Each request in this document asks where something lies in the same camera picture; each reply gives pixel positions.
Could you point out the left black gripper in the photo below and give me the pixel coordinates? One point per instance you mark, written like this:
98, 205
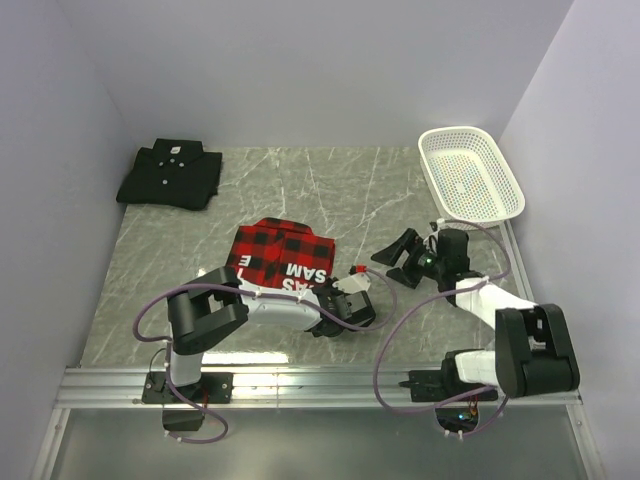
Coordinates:
329, 286

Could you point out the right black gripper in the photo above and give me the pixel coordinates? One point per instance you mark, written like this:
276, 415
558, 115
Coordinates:
391, 254

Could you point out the red black plaid shirt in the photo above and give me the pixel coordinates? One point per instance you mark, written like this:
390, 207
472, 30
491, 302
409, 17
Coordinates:
281, 254

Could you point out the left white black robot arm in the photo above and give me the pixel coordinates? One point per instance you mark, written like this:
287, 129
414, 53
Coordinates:
215, 305

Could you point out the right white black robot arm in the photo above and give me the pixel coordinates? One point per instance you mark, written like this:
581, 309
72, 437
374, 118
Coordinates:
533, 353

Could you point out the white plastic mesh basket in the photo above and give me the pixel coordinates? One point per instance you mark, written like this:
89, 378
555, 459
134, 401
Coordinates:
468, 176

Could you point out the folded black button shirt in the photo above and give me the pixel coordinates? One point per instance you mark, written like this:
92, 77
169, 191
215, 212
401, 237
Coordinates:
174, 173

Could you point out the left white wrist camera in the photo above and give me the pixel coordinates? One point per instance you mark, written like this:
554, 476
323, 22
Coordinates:
358, 280

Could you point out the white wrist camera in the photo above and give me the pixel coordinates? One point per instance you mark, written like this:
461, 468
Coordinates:
437, 226
358, 280

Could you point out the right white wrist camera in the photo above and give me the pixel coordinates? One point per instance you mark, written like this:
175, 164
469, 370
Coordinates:
437, 226

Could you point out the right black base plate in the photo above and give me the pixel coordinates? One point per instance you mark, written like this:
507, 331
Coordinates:
430, 386

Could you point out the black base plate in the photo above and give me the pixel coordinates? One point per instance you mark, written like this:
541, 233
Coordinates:
430, 386
213, 388

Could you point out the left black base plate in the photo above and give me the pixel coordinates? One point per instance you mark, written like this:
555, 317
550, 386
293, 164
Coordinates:
213, 388

